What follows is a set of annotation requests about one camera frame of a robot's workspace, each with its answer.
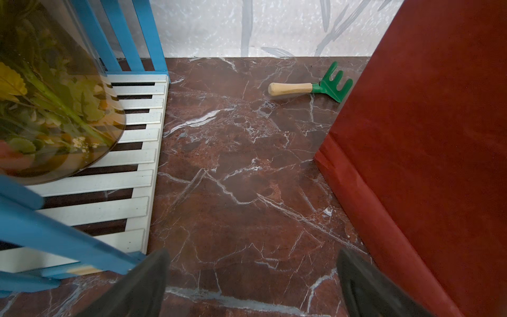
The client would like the green toy rake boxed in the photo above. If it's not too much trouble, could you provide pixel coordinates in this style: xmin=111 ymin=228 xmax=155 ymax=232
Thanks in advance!
xmin=267 ymin=62 xmax=353 ymax=103

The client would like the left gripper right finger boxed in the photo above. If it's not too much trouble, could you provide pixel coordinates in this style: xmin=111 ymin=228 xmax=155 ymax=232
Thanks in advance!
xmin=337 ymin=249 xmax=433 ymax=316

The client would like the glass vase with plants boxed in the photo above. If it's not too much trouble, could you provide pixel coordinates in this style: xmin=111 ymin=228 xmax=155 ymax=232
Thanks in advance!
xmin=1 ymin=1 xmax=126 ymax=186

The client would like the red paper bag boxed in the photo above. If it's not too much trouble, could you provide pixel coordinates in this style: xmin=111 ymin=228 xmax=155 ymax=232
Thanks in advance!
xmin=315 ymin=1 xmax=506 ymax=316

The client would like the blue white slatted rack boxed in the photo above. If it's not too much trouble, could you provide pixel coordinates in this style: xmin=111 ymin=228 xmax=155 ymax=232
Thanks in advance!
xmin=1 ymin=1 xmax=170 ymax=298

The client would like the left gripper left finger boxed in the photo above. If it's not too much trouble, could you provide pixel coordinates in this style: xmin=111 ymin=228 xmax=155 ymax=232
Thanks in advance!
xmin=78 ymin=250 xmax=170 ymax=316

